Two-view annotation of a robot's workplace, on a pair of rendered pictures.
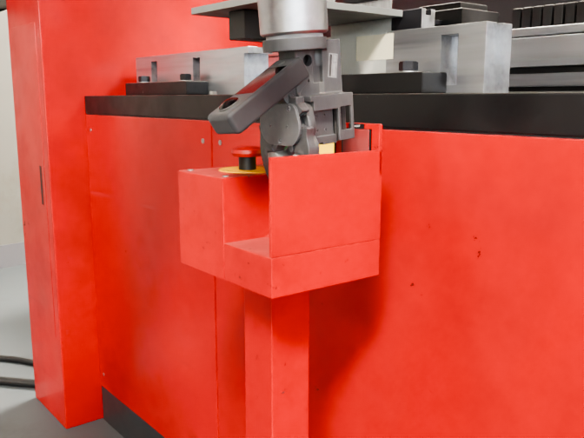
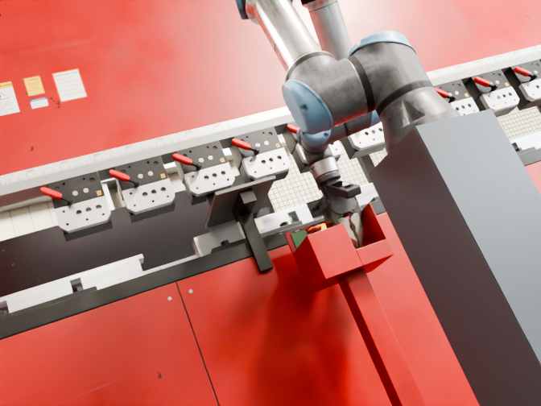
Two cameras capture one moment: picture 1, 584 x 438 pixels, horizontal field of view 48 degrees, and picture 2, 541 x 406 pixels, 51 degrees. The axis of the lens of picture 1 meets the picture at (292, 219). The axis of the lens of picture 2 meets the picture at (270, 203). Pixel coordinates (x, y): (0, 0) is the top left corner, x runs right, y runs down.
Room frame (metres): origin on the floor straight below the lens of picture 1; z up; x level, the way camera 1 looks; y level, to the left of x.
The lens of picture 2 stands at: (0.42, 1.47, 0.47)
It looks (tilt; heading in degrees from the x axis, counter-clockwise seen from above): 17 degrees up; 289
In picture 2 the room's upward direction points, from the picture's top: 23 degrees counter-clockwise
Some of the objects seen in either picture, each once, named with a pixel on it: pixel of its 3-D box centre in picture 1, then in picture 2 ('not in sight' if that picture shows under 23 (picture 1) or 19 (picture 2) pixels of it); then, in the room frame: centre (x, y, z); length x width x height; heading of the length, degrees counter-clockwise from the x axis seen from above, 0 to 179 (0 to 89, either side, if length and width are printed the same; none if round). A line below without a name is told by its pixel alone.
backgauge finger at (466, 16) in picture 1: (427, 17); not in sight; (1.22, -0.24, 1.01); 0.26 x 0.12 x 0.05; 129
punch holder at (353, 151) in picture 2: not in sight; (361, 130); (0.67, -0.48, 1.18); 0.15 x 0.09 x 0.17; 39
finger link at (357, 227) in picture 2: not in sight; (354, 231); (0.75, -0.03, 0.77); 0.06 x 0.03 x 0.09; 128
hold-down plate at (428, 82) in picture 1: (359, 84); (258, 241); (1.05, -0.10, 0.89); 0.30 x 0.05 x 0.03; 39
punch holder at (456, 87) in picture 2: not in sight; (449, 105); (0.36, -0.73, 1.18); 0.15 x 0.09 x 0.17; 39
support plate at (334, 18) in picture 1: (298, 12); (238, 203); (1.03, -0.01, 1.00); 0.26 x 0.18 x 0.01; 129
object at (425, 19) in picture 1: (379, 24); (239, 221); (1.10, -0.14, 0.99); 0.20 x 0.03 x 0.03; 39
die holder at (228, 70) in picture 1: (196, 74); (61, 298); (1.55, 0.22, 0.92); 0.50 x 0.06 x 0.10; 39
